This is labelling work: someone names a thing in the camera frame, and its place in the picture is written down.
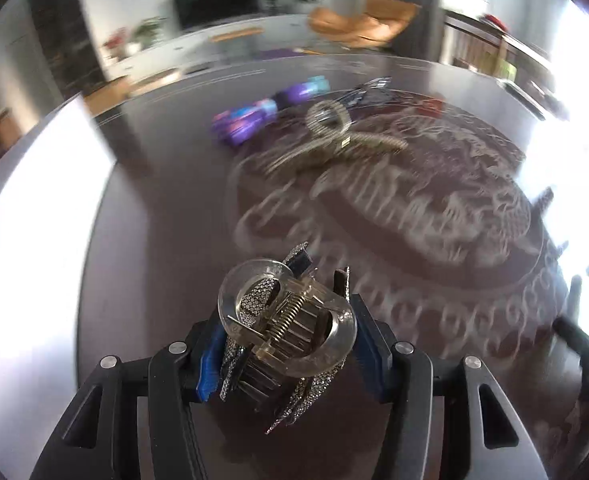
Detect orange lounge chair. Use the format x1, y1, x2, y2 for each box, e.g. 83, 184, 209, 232
309, 0, 422, 51

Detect wooden slatted chair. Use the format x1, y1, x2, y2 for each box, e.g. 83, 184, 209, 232
445, 10, 505, 78

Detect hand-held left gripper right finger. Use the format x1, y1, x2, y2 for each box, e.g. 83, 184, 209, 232
349, 294, 550, 480

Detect black flat pouch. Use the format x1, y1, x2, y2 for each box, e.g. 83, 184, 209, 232
499, 80, 570, 121

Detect rhinestone bow hair clip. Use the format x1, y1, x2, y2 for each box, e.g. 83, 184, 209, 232
219, 242, 350, 436

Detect white television cabinet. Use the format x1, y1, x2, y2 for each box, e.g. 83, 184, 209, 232
107, 12, 320, 78

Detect wooden bench with metal legs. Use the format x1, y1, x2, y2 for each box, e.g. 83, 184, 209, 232
210, 26, 264, 56

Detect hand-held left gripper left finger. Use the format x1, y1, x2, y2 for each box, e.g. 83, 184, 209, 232
29, 317, 226, 480

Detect black flat television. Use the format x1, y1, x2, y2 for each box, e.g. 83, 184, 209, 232
172, 0, 259, 31

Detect white board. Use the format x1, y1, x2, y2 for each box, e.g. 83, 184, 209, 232
0, 92, 118, 461

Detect dark glass display cabinet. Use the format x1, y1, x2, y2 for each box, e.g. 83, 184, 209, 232
27, 0, 108, 93

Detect cardboard box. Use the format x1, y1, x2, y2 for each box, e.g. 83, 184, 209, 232
83, 76, 130, 113

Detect purple and teal tube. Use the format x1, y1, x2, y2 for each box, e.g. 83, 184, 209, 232
212, 100, 278, 148
274, 76, 329, 108

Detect green potted plant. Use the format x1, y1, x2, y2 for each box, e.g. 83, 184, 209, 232
133, 17, 165, 48

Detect clear hair claw clip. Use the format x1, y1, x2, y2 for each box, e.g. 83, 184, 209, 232
218, 259, 358, 376

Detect red flowers in white vase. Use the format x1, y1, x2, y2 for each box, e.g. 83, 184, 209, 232
103, 29, 128, 58

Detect grey curtain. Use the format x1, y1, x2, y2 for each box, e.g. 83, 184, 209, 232
392, 0, 445, 63

